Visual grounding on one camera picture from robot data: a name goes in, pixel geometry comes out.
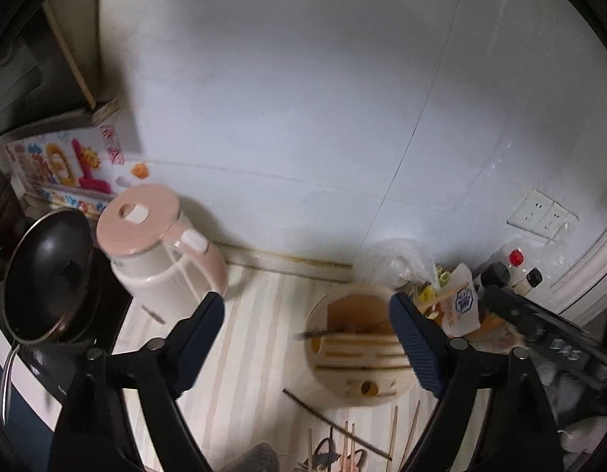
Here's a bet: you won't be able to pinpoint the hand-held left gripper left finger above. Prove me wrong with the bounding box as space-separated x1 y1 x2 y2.
48 291 226 472

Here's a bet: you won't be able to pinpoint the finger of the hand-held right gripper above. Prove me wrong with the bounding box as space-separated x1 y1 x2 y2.
480 285 607 394

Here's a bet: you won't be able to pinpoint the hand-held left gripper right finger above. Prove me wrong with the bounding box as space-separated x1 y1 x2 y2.
388 291 565 472

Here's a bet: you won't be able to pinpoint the beige round utensil holder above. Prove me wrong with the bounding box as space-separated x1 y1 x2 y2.
303 282 434 406

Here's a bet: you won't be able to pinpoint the dark chopstick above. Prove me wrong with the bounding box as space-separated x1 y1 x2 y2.
282 388 393 461

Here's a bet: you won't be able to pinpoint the yellow green food bag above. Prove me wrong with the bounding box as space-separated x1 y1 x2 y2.
415 265 456 318

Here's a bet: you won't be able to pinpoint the striped mat with cat print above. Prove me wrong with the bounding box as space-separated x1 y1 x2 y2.
111 268 481 472

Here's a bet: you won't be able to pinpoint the dark bottle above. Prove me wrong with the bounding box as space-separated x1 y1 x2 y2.
479 260 511 287

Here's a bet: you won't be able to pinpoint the red cap bottle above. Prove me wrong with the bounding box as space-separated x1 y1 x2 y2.
500 248 529 277

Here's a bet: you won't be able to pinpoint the pink and white electric kettle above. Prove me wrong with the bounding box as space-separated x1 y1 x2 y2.
96 183 230 313

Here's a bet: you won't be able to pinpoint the clear plastic bag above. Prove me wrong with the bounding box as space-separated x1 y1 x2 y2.
355 238 439 291

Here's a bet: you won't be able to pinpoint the grey white cloth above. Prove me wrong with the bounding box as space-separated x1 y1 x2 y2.
539 369 607 455

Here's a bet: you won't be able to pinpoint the black frying pan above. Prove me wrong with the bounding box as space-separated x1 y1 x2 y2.
0 206 103 426

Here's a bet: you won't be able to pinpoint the black induction cooker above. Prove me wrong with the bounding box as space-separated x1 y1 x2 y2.
0 275 134 433

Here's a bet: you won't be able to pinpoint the colourful printed box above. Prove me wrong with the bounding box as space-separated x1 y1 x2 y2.
6 123 127 213

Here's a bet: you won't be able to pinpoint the dark range hood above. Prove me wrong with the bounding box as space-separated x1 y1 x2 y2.
0 0 103 141

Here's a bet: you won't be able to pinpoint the white wall socket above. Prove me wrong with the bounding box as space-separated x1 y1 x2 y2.
539 201 578 242
507 189 555 232

